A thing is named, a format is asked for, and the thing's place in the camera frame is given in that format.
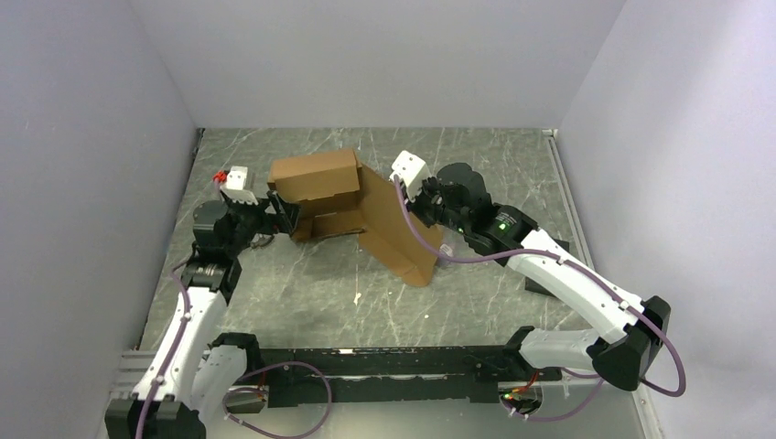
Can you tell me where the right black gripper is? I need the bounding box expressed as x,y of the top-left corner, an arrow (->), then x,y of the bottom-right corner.
399,174 -> 469,236

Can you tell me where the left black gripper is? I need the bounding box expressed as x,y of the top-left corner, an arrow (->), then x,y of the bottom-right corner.
224,190 -> 301,256

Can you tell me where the brown cardboard box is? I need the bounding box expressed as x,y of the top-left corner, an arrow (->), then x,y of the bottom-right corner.
267,148 -> 437,287

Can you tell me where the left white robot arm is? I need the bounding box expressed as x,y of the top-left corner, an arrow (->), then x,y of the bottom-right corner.
104,190 -> 301,438

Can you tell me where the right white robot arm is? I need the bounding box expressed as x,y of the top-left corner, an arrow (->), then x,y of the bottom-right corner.
391,163 -> 686,397

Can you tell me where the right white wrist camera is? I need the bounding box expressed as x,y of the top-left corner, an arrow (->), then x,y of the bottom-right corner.
389,150 -> 432,202

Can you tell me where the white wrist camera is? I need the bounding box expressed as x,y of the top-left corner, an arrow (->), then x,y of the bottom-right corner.
389,150 -> 432,202
212,166 -> 258,206

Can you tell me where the black handled claw hammer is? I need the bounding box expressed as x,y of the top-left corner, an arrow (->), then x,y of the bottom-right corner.
250,233 -> 275,250

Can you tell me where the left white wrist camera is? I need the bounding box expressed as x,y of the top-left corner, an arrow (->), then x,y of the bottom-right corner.
212,166 -> 258,206

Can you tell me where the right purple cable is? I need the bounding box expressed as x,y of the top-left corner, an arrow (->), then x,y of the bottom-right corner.
393,176 -> 687,424

